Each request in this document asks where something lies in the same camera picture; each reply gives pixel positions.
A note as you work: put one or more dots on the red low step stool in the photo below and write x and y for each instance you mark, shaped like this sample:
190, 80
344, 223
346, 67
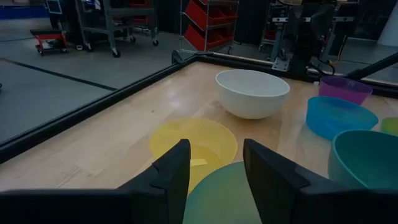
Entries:
49, 36

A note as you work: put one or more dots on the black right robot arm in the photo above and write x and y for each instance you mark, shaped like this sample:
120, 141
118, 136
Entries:
306, 37

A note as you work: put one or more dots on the grey wheeled cart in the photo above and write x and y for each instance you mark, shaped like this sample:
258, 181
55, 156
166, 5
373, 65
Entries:
109, 31

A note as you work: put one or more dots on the blue floor barrier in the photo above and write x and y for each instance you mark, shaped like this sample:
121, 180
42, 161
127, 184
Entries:
21, 12

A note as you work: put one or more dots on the light green bowl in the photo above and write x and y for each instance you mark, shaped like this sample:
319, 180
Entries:
220, 196

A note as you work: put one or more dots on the blue plastic bowl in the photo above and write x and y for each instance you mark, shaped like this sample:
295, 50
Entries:
335, 121

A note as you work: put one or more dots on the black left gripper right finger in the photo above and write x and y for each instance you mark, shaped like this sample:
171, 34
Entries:
280, 193

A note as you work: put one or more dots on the red storage bin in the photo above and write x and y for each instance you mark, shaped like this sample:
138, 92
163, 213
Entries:
196, 39
199, 14

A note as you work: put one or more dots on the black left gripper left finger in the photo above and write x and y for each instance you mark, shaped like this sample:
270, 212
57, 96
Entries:
161, 193

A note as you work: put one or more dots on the black table edge frame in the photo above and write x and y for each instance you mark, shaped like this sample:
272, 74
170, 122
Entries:
62, 123

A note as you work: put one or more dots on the grey table corner bracket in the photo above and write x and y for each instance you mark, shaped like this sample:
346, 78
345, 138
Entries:
178, 57

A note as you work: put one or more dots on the purple plastic bowl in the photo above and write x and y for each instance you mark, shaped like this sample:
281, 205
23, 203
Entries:
342, 93

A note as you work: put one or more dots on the yellow plastic bowl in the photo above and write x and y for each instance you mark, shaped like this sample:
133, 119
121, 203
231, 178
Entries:
202, 133

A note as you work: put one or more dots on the teal bowl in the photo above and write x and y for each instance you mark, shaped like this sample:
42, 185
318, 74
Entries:
367, 158

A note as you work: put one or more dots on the black slanted bar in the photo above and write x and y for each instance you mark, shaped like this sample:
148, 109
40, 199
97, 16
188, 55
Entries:
373, 66

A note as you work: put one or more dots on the lime green bowl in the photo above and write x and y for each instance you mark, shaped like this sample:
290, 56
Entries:
391, 126

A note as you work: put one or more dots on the large white bowl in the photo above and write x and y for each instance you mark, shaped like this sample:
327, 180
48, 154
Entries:
252, 102

